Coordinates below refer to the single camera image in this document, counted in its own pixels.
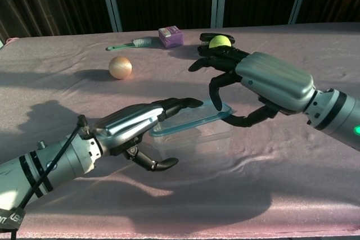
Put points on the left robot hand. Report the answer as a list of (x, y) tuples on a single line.
[(129, 122)]

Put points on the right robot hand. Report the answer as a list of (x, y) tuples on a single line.
[(275, 82)]

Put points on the teal-rimmed container lid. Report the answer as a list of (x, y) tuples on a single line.
[(194, 119)]

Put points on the clear blue plastic container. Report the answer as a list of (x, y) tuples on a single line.
[(202, 138)]

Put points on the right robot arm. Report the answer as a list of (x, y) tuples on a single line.
[(337, 116)]

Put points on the purple printed small box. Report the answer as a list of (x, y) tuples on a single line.
[(171, 39)]

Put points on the peach shiny ball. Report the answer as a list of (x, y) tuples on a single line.
[(120, 67)]

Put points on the yellow-green tennis ball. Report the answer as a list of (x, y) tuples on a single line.
[(220, 41)]

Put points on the green scrubbing brush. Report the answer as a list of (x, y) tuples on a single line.
[(142, 42)]

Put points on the black stapler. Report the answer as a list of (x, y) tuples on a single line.
[(205, 37)]

